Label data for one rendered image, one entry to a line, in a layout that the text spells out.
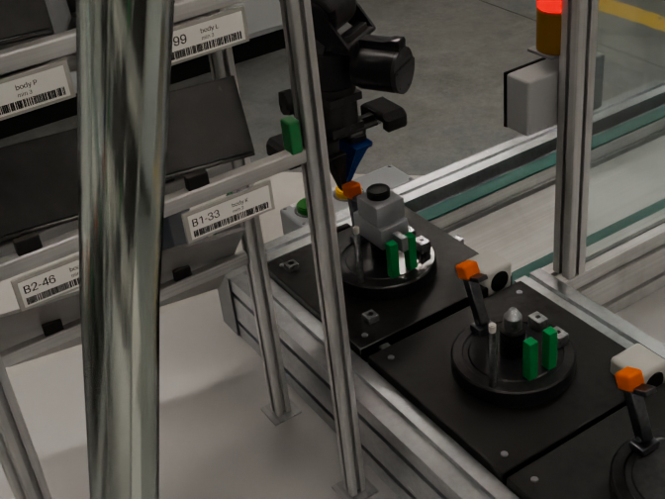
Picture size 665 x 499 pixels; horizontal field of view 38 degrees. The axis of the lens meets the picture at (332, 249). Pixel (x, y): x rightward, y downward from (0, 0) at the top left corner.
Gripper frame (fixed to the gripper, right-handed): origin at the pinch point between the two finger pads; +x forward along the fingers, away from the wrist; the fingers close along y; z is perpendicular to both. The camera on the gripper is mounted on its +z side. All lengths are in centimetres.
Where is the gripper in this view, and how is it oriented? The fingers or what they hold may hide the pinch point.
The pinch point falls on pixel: (340, 166)
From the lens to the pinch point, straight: 130.7
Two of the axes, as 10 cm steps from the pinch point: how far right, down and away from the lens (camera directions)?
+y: -8.4, 3.6, -4.1
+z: -5.4, -4.3, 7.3
